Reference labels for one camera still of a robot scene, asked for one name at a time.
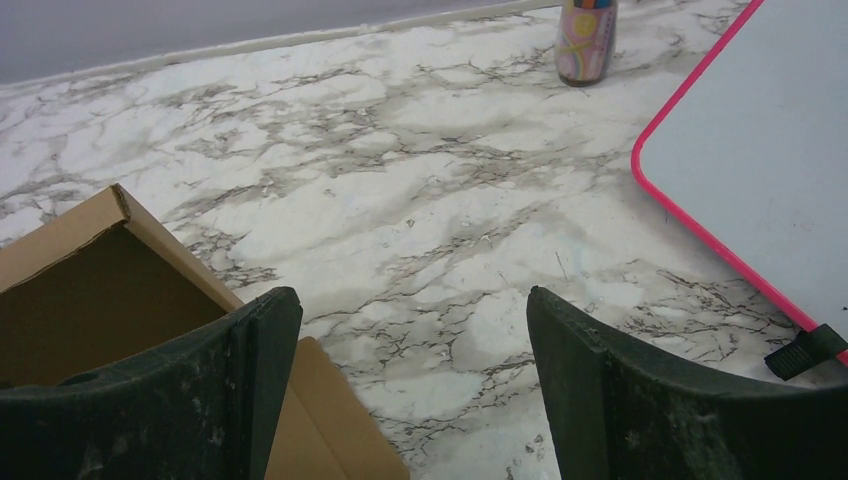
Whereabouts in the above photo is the small black whiteboard clip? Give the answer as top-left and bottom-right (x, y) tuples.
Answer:
(764, 324), (847, 380)

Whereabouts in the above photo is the pink-capped small bottle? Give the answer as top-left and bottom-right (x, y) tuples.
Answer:
(554, 0), (618, 87)

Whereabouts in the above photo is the pink-framed whiteboard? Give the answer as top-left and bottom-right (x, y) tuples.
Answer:
(631, 0), (847, 341)

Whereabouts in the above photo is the brown cardboard box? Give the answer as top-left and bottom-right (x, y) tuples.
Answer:
(1, 185), (410, 479)

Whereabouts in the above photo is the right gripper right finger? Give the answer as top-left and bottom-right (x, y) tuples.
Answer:
(526, 286), (847, 479)

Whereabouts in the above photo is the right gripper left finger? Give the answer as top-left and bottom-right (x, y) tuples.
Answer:
(1, 287), (303, 479)

